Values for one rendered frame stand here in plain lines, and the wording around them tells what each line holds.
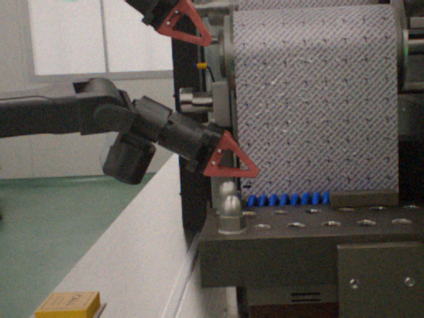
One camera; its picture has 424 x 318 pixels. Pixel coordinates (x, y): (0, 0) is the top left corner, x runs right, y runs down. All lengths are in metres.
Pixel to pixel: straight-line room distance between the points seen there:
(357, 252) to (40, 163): 6.32
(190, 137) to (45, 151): 6.04
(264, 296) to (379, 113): 0.33
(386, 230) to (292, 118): 0.24
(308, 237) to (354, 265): 0.06
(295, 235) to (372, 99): 0.27
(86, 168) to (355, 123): 6.00
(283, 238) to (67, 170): 6.19
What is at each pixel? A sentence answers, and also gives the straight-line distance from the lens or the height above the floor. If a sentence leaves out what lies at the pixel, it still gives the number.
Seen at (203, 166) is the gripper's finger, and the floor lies 1.09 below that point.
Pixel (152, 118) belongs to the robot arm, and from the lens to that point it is 0.95.
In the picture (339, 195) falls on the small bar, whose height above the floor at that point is 1.05.
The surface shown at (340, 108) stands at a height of 1.16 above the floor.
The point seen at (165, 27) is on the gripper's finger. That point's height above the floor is 1.29.
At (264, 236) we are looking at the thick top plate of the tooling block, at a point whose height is 1.03.
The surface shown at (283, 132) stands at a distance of 0.96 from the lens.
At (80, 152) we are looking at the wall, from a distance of 6.86.
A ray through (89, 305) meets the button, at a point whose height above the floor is 0.92.
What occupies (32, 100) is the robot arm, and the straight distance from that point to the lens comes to 0.92.
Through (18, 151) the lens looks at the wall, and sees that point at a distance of 7.06.
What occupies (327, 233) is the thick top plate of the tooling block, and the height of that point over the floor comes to 1.03.
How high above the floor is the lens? 1.25
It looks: 8 degrees down
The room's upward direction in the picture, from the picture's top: 3 degrees counter-clockwise
